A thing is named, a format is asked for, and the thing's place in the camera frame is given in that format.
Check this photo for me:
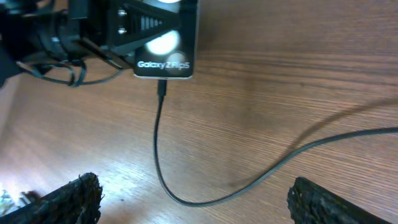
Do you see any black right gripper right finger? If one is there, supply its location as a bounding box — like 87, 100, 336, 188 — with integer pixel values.
287, 177, 389, 224

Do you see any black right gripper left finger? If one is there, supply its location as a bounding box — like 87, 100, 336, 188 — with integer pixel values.
1, 172, 103, 224

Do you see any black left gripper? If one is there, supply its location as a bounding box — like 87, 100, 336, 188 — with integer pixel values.
1, 0, 180, 87

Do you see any black charging cable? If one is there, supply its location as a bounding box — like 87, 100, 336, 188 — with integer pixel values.
152, 79, 398, 208

